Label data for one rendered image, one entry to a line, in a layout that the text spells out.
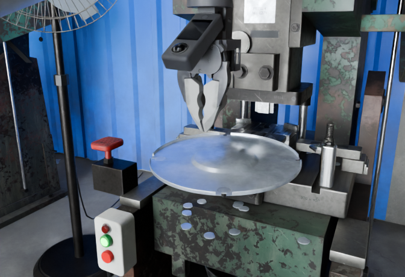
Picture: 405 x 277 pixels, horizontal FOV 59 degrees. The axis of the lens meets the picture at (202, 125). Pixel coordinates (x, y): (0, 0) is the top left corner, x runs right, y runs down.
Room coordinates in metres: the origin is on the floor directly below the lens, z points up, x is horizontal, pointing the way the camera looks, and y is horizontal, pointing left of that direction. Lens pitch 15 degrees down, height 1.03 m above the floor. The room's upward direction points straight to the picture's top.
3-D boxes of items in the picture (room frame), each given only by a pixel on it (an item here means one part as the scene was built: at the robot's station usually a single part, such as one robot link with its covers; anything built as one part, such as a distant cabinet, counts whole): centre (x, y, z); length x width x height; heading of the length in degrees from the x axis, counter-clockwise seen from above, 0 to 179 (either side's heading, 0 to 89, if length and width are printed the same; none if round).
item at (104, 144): (0.85, 0.23, 0.72); 0.07 x 0.06 x 0.08; 153
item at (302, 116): (0.92, -0.26, 0.81); 0.02 x 0.02 x 0.14
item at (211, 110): (0.59, -0.03, 0.91); 0.06 x 0.03 x 0.09; 152
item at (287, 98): (0.91, -0.17, 0.86); 0.20 x 0.16 x 0.05; 63
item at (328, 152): (0.71, -0.26, 0.75); 0.03 x 0.03 x 0.10; 63
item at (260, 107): (0.90, -0.16, 0.84); 0.05 x 0.03 x 0.04; 63
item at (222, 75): (0.57, -0.02, 0.95); 0.05 x 0.02 x 0.09; 62
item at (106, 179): (0.84, 0.22, 0.62); 0.10 x 0.06 x 0.20; 63
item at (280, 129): (0.90, -0.16, 0.76); 0.15 x 0.09 x 0.05; 63
